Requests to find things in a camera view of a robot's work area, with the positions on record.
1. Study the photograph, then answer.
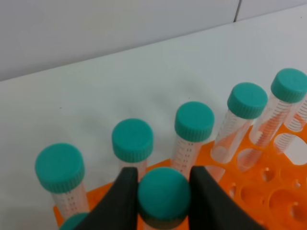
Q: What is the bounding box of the second row left tube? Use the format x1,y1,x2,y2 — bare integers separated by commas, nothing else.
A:
59,212,89,230

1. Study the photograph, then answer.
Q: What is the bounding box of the orange test tube rack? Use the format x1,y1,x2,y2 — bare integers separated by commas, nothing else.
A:
54,124,307,230

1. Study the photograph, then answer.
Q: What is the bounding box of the green-capped test tube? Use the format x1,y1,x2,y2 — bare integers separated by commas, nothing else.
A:
137,167,191,230

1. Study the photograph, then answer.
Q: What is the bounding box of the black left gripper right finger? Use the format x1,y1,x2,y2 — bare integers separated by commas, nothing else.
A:
188,166,264,230

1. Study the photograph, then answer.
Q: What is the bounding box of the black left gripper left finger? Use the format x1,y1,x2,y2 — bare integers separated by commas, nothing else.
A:
75,167,139,230

